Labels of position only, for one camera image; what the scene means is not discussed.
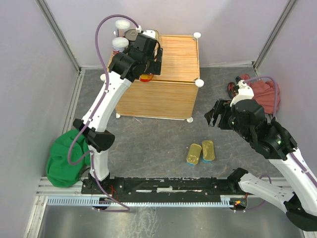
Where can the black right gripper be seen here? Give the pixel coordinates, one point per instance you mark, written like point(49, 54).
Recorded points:
point(222, 107)

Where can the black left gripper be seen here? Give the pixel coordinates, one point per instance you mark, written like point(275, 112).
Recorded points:
point(155, 67)

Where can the red oval tin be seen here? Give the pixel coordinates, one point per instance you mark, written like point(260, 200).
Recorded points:
point(154, 34)
point(146, 77)

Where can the dark blue round can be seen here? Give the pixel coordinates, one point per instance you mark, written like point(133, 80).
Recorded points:
point(131, 36)

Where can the tall white-lid can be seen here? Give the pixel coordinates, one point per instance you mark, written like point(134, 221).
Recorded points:
point(121, 26)
point(119, 44)

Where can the gold rectangular tin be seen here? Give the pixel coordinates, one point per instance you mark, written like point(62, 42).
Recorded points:
point(208, 151)
point(194, 154)

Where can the wooden cube cabinet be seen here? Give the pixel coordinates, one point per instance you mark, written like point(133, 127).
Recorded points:
point(172, 94)

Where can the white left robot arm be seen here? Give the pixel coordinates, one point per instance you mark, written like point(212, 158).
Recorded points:
point(93, 125)

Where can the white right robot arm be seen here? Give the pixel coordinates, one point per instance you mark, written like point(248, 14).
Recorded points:
point(275, 143)

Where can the red cloth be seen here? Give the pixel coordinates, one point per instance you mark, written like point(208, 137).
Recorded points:
point(266, 92)

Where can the green cloth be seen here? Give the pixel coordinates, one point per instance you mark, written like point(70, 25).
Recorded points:
point(59, 172)

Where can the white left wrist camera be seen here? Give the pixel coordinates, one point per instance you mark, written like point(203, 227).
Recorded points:
point(139, 30)

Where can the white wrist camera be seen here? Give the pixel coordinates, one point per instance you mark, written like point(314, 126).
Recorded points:
point(244, 92)
point(139, 30)

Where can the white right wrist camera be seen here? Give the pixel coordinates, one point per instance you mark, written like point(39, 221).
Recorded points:
point(244, 92)

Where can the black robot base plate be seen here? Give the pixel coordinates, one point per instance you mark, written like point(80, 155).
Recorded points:
point(160, 190)

